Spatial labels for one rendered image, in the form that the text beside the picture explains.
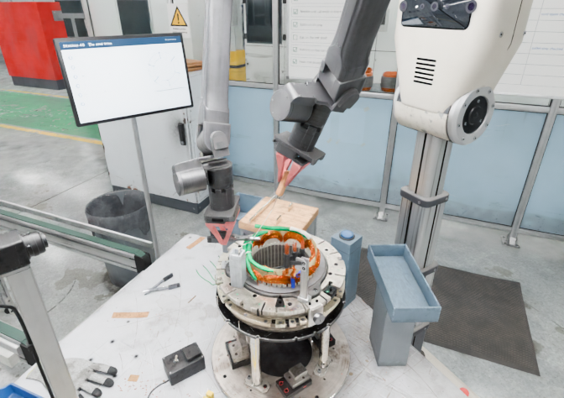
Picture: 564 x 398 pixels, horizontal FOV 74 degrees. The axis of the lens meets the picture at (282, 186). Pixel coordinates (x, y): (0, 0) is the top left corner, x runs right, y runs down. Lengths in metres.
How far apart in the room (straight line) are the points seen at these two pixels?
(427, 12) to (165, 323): 1.14
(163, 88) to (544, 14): 2.27
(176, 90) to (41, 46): 2.78
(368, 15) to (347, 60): 0.08
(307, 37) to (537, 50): 1.53
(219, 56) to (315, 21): 2.23
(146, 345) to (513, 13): 1.26
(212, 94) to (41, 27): 3.66
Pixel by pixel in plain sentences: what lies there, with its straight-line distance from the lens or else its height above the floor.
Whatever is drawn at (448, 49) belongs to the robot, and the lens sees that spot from 0.99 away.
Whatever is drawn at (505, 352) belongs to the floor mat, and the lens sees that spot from 2.48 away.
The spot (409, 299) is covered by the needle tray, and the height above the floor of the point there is 1.03.
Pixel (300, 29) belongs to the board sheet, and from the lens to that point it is 3.09.
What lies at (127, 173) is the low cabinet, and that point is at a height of 0.27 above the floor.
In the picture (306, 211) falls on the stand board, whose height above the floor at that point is 1.07.
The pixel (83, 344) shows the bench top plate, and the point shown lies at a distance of 1.32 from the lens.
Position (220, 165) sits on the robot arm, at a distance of 0.81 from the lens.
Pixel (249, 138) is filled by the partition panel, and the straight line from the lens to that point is 3.51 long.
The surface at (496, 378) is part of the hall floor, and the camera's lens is 2.35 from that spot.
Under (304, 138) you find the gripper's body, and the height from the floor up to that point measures 1.44.
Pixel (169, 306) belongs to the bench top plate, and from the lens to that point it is 1.35.
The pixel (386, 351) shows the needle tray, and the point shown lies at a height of 0.84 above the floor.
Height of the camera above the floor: 1.68
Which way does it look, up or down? 26 degrees down
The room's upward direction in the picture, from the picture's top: straight up
